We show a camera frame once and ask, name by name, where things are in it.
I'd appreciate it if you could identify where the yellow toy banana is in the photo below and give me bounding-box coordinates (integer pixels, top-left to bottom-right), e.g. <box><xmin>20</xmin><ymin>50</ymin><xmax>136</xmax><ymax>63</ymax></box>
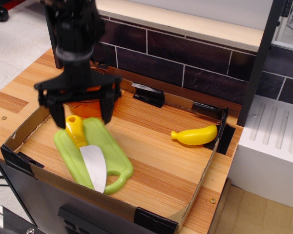
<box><xmin>170</xmin><ymin>125</ymin><xmax>218</xmax><ymax>146</ymax></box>

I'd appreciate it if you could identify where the white ribbed sink drainer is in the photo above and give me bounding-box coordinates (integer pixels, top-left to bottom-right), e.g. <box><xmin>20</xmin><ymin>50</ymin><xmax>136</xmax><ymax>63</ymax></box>
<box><xmin>228</xmin><ymin>96</ymin><xmax>293</xmax><ymax>208</ymax></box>

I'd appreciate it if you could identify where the dark vertical post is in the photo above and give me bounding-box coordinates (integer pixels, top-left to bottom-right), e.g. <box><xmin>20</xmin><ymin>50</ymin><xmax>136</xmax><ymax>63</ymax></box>
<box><xmin>237</xmin><ymin>0</ymin><xmax>285</xmax><ymax>127</ymax></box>

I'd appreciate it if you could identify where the orange transparent pot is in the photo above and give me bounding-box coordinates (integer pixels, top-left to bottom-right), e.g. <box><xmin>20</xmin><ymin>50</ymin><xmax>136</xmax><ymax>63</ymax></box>
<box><xmin>63</xmin><ymin>67</ymin><xmax>119</xmax><ymax>119</ymax></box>

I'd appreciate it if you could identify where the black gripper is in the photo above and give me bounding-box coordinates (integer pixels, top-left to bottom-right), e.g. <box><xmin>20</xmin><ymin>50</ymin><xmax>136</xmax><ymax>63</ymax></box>
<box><xmin>34</xmin><ymin>46</ymin><xmax>122</xmax><ymax>129</ymax></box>

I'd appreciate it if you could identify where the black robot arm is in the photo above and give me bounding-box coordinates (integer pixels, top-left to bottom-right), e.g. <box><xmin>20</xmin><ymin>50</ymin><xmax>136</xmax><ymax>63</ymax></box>
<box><xmin>34</xmin><ymin>0</ymin><xmax>122</xmax><ymax>128</ymax></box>

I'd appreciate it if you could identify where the black caster wheel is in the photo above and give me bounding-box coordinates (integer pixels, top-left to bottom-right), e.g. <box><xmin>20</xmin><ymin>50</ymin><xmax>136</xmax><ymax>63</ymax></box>
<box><xmin>0</xmin><ymin>6</ymin><xmax>9</xmax><ymax>22</ymax></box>

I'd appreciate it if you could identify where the green plastic cutting board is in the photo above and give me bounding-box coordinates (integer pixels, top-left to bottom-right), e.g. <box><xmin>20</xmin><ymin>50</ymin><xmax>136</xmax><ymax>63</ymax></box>
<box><xmin>54</xmin><ymin>117</ymin><xmax>133</xmax><ymax>195</ymax></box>

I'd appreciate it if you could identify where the yellow handled white toy knife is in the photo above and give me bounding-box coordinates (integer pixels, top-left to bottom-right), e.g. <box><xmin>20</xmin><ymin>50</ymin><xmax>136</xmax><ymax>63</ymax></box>
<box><xmin>65</xmin><ymin>115</ymin><xmax>107</xmax><ymax>193</ymax></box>

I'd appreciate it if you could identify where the light wooden shelf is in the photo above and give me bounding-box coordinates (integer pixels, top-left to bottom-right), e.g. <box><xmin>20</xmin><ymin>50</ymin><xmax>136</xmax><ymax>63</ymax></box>
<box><xmin>96</xmin><ymin>0</ymin><xmax>263</xmax><ymax>52</ymax></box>

